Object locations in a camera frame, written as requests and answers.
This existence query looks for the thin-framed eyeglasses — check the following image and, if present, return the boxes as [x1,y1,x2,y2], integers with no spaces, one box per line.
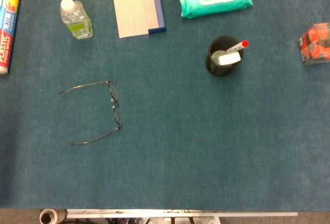
[58,80,123,145]

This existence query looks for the blue felt table cloth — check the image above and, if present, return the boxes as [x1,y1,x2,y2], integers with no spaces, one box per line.
[0,0,330,212]

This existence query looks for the black mesh pen holder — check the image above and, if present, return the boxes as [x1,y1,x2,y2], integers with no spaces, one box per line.
[205,35,244,77]

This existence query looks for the white eraser block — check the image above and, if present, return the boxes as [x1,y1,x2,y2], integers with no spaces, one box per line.
[218,51,242,66]

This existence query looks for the white marker with red cap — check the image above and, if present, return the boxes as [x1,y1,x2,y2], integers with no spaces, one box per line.
[226,40,250,54]

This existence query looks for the open blue and grey box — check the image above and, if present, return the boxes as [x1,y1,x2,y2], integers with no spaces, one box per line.
[112,0,167,39]

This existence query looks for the clear bottle with green label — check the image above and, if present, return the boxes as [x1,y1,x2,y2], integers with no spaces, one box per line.
[60,0,94,40]

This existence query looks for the clear box of red items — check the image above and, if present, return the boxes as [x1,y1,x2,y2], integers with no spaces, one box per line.
[298,22,330,66]

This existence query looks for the brown tape roll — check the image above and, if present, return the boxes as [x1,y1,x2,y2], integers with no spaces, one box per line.
[39,209,67,224]

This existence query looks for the plastic food wrap box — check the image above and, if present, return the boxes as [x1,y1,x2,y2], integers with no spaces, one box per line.
[0,0,24,75]

